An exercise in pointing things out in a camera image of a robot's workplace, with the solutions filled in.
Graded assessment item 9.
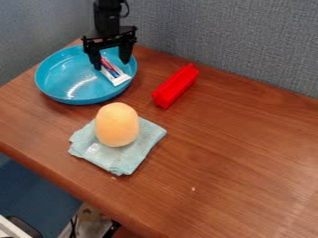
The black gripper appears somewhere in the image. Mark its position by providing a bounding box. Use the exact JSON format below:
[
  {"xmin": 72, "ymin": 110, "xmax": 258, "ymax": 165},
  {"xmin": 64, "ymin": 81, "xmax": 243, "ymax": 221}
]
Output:
[{"xmin": 81, "ymin": 8, "xmax": 136, "ymax": 71}]

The white toothpaste tube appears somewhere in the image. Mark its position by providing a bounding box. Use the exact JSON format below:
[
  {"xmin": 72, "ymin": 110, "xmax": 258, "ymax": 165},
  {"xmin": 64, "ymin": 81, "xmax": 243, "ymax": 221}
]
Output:
[{"xmin": 100, "ymin": 57, "xmax": 132, "ymax": 86}]

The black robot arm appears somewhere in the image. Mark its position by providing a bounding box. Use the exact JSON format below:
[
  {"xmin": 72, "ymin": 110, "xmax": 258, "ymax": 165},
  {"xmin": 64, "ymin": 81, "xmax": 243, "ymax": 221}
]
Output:
[{"xmin": 80, "ymin": 0, "xmax": 136, "ymax": 70}]

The blue plate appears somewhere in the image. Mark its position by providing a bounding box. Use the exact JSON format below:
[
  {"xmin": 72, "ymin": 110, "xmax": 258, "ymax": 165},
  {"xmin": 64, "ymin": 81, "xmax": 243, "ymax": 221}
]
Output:
[{"xmin": 34, "ymin": 45, "xmax": 132, "ymax": 105}]

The red plastic block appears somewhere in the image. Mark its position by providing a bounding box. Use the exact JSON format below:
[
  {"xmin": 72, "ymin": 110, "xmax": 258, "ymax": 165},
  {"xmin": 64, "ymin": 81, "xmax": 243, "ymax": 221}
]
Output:
[{"xmin": 151, "ymin": 63, "xmax": 199, "ymax": 110}]

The orange egg-shaped sponge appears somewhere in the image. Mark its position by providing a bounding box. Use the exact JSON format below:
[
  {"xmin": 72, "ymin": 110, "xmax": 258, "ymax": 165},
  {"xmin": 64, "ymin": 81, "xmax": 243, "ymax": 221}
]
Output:
[{"xmin": 95, "ymin": 102, "xmax": 139, "ymax": 147}]

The light blue folded cloth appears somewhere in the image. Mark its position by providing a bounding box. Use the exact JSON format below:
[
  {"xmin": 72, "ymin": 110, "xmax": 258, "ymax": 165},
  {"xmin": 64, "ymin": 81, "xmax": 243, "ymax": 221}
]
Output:
[{"xmin": 68, "ymin": 118, "xmax": 167, "ymax": 176}]

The beige object under table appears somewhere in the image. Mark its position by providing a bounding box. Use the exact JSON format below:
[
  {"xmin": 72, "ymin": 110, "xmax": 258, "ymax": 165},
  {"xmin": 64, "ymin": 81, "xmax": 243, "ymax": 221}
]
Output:
[{"xmin": 72, "ymin": 204, "xmax": 112, "ymax": 238}]

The white object bottom left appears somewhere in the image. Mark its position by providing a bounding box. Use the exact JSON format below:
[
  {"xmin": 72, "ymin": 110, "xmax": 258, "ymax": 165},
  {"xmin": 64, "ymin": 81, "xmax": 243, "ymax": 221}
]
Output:
[{"xmin": 0, "ymin": 215, "xmax": 28, "ymax": 238}]

